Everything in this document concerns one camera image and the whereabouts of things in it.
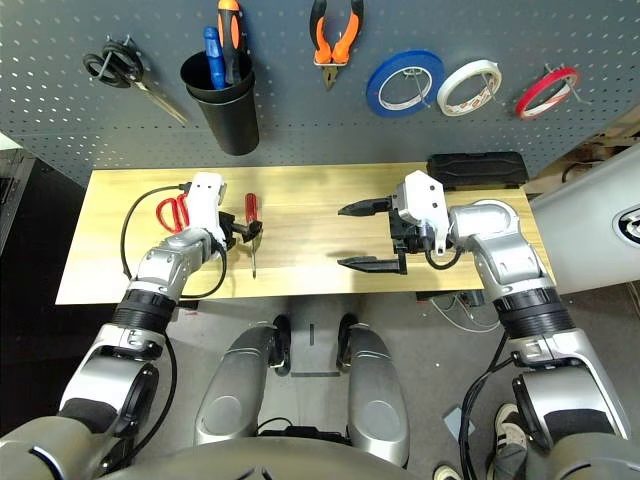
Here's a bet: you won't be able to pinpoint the white floor cables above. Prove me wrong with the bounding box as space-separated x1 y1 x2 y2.
429 292 501 334

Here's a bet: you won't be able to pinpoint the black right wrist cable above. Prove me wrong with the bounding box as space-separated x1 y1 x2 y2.
423 247 464 271

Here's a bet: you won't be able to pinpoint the white tape roll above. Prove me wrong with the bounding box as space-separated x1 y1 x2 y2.
436 59 504 117

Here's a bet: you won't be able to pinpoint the grey foot pedal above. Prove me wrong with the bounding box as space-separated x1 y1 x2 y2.
443 407 476 437

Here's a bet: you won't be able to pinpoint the silver left robot leg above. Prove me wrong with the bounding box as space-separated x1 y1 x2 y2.
193 313 292 446

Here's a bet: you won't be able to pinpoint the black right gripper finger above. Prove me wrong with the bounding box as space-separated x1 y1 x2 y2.
337 253 409 277
337 198 399 218

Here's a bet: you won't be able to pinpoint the blue tape roll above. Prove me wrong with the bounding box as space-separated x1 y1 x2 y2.
365 48 445 119

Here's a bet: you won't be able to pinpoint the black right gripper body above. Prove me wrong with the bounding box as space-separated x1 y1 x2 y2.
387 197 441 259

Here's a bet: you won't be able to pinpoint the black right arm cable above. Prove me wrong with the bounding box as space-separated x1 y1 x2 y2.
459 329 519 480

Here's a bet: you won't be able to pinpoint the red tape roll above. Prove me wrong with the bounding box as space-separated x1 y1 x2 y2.
514 66 582 121

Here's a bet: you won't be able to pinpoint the orange black screwdriver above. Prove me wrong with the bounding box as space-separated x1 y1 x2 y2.
216 0 245 86

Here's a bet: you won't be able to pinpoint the black handled scissors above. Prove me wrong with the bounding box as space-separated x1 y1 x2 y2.
83 34 190 126

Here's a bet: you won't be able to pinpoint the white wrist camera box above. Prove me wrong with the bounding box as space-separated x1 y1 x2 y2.
184 172 227 246
396 169 450 256

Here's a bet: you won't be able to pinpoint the black left shoulder cable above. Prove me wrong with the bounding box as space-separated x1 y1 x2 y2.
132 337 179 454

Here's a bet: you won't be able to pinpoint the red handled scissors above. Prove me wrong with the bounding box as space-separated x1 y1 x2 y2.
156 194 192 235

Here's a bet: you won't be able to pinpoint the black floor device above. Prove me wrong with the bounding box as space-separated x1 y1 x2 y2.
257 417 351 444

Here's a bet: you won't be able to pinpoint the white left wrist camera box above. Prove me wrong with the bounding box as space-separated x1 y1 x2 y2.
184 172 227 246

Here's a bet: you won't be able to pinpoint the black tool case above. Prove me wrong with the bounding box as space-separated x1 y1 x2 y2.
426 151 530 191

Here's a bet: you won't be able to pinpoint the orange black needle-nose pliers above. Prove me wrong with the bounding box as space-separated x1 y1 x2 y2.
308 0 365 91

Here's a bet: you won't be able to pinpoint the black left wrist camera cable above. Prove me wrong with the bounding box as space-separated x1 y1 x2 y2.
121 185 194 281

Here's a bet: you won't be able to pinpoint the black plastic cup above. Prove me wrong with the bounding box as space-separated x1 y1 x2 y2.
179 48 260 156

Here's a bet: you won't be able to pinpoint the grey trouser leg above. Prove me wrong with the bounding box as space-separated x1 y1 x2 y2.
487 442 526 480

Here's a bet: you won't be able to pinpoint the silver right robot leg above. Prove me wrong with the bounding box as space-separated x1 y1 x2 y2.
337 312 411 469

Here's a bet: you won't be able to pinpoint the brown cardboard box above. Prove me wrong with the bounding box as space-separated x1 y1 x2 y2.
524 107 640 196

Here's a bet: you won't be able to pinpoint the red handled screwdriver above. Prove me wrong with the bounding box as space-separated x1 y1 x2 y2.
243 192 264 278

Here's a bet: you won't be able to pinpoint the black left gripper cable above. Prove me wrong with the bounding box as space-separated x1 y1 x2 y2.
177 247 229 301

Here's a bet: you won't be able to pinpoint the blue handled screwdriver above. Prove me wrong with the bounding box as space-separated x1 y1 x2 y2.
202 25 227 91

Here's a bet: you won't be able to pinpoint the dark grey pegboard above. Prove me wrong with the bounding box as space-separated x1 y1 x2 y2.
0 0 640 187

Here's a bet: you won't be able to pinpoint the metal peg hook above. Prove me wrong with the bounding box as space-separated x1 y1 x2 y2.
543 62 591 106

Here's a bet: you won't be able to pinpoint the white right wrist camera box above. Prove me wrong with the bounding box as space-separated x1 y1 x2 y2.
396 169 450 256

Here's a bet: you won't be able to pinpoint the silver robot leg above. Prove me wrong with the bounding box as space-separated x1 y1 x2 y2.
337 312 411 469
193 313 292 446

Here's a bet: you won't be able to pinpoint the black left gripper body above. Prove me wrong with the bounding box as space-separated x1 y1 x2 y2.
217 209 247 247

